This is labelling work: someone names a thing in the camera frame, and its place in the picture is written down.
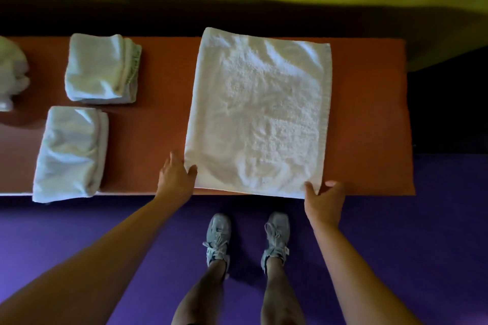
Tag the person's right hand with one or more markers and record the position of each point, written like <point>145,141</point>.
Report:
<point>324,206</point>

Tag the person's left hand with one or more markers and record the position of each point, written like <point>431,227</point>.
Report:
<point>173,180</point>

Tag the person's right thumb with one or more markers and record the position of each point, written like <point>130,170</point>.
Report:
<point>310,189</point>

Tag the person's left thumb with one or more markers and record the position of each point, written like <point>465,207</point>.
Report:
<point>192,172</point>

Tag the large white towel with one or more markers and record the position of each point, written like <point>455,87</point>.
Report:
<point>259,115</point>

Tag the person's right forearm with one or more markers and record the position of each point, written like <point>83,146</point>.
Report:
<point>354,279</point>

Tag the person's left forearm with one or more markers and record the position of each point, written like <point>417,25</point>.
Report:
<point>87,260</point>

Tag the person's right grey sneaker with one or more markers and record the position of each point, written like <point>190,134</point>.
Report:
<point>276,239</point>

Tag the person's grey sneaker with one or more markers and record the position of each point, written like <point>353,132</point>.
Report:
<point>276,239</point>
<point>218,239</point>

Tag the person's left grey sneaker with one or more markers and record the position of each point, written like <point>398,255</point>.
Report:
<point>218,239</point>

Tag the orange table cover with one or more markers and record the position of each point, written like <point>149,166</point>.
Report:
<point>366,115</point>

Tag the person's right leg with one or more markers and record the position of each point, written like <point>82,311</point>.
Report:
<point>280,294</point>

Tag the person's leg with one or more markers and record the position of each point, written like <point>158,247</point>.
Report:
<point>200,294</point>
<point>280,294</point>

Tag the person's left leg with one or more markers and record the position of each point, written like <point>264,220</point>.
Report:
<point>200,294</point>

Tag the folded white towel green trim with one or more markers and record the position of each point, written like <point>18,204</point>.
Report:
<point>101,69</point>

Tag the crumpled white towel pile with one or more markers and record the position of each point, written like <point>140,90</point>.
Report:
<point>11,73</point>

